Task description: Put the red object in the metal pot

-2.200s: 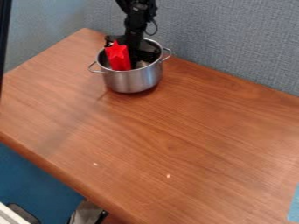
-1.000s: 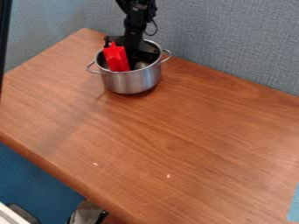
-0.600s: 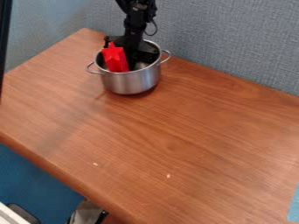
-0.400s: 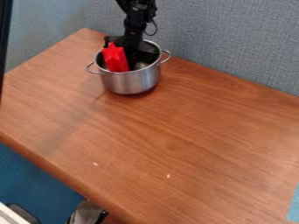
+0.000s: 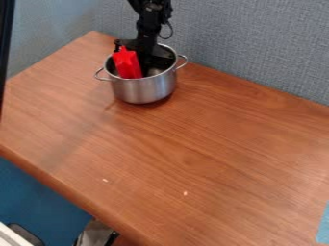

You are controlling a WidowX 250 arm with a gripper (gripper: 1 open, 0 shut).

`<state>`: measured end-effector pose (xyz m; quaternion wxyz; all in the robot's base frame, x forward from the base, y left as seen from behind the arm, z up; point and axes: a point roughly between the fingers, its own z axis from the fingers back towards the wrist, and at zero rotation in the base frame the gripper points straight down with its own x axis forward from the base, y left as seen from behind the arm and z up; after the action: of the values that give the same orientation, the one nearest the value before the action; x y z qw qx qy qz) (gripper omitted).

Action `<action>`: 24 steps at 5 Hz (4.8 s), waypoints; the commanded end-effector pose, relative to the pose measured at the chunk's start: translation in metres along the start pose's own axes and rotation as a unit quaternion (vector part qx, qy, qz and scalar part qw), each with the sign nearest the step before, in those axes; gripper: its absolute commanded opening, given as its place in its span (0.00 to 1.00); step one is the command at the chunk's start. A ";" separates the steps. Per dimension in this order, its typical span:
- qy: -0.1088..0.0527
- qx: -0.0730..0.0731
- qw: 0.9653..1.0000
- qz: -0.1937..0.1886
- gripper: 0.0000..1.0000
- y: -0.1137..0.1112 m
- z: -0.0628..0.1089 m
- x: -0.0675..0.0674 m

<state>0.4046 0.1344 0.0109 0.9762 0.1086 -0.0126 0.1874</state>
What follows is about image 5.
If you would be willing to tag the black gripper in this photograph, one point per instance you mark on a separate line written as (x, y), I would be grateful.
(151, 53)

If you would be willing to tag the red star-shaped bar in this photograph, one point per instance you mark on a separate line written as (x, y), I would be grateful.
(127, 64)

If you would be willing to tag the stainless steel pot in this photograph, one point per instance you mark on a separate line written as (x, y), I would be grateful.
(154, 87)

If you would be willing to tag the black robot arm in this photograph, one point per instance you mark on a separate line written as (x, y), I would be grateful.
(154, 14)

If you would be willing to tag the white object bottom left corner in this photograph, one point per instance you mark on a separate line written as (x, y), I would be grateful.
(10, 238)

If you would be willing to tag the grey chair part below table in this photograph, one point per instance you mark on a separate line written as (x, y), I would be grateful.
(97, 234)

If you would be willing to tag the dark vertical post left edge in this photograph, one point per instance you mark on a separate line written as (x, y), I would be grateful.
(7, 17)

